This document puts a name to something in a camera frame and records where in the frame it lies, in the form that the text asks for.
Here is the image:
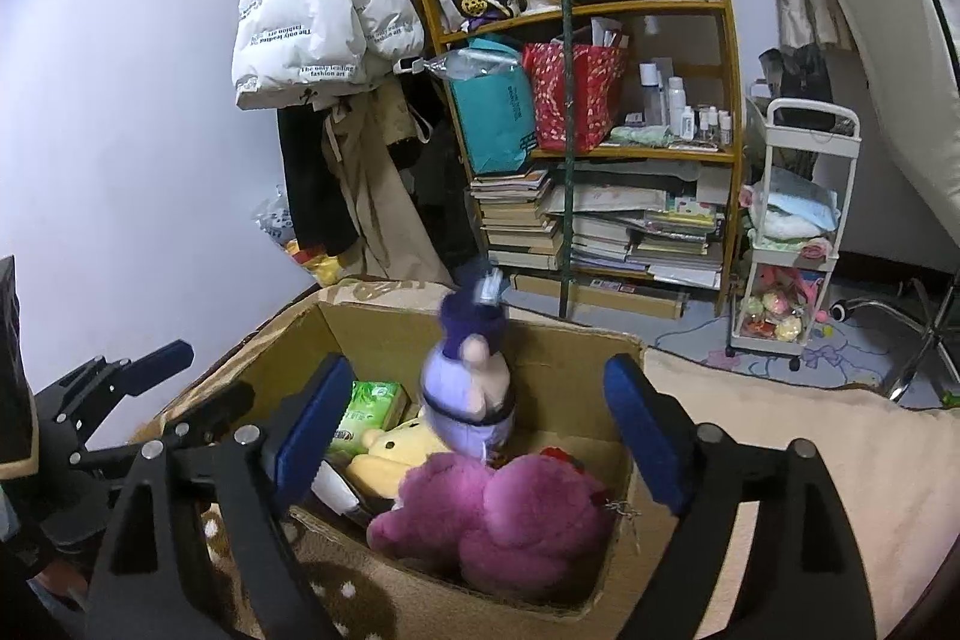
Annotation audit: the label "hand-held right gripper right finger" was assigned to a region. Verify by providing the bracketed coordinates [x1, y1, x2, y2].
[604, 353, 878, 640]

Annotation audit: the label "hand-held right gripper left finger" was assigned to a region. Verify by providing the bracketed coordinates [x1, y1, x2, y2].
[86, 351, 357, 640]

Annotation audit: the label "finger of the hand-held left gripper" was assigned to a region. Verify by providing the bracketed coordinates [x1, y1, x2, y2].
[34, 340, 196, 422]
[75, 381, 257, 483]

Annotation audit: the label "green tissue pack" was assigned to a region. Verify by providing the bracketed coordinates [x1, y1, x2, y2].
[326, 380, 410, 461]

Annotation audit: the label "yellow plush toy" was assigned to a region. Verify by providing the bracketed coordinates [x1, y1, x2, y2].
[345, 415, 455, 498]

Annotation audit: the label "printed cardboard box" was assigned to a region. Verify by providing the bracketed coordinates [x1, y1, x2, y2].
[131, 276, 650, 618]

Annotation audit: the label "purple plush bear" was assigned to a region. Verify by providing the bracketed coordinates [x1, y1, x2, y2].
[366, 449, 620, 600]

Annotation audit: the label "white-haired plush doll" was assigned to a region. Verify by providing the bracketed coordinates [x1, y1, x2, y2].
[418, 269, 518, 461]

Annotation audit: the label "long flat cardboard box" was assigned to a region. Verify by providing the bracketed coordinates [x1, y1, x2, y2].
[510, 271, 687, 320]

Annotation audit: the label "clear plastic snack bag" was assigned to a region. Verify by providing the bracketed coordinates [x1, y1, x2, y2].
[251, 186, 342, 289]

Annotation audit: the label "pile of pastel plush toys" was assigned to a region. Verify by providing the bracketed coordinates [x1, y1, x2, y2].
[739, 265, 824, 342]

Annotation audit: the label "pile of papers and books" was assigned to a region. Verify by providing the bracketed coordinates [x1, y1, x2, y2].
[547, 160, 728, 290]

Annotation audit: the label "black hanging garment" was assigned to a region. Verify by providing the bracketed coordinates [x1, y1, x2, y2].
[276, 104, 361, 259]

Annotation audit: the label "stack of books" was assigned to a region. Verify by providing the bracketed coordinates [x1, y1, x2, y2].
[469, 167, 567, 272]

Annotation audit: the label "beige hanging trousers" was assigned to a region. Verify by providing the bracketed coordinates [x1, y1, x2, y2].
[322, 85, 451, 285]

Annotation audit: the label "dark hanging coat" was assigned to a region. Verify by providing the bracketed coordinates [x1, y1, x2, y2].
[386, 70, 481, 281]

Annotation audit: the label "light blue cloth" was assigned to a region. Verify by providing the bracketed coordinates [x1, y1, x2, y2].
[750, 167, 839, 240]

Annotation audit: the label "green pole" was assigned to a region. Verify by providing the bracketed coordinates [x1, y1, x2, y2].
[546, 0, 578, 320]

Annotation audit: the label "office chair base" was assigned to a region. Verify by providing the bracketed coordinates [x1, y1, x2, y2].
[825, 276, 960, 405]

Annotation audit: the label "white trolley cart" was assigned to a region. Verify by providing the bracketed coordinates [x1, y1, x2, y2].
[726, 98, 861, 371]

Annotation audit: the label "red patterned gift bag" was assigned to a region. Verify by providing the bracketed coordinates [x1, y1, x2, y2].
[523, 40, 629, 154]

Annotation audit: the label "teal shopping bag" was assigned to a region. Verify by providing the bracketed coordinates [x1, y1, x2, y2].
[448, 40, 539, 175]

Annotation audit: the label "wooden shelf unit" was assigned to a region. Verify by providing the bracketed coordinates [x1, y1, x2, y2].
[411, 0, 743, 319]

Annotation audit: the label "white duvet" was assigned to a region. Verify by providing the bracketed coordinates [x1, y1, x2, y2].
[750, 0, 960, 266]

